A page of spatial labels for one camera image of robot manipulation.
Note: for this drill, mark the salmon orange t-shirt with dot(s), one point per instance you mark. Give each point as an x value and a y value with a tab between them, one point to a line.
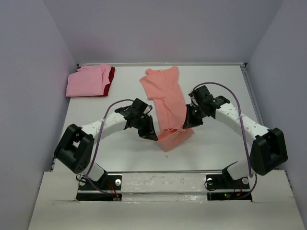
162	87

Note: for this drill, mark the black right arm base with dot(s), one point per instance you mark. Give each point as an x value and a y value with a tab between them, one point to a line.
218	190

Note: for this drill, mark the folded dark red t-shirt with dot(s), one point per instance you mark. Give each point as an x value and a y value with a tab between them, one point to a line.
91	84

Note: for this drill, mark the folded pink t-shirt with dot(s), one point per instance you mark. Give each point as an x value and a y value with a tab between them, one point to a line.
72	80

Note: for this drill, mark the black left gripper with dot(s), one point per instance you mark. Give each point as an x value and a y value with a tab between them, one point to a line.
149	133

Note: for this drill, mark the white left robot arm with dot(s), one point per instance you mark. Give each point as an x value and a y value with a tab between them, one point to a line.
78	146

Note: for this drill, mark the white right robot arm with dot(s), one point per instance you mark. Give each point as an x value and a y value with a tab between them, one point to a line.
265	148

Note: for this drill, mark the white foam front panel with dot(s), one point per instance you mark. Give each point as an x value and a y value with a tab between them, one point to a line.
52	212

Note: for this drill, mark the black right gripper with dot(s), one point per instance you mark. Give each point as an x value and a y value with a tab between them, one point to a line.
190	122

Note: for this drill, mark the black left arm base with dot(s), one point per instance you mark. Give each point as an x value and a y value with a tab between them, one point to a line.
108	189

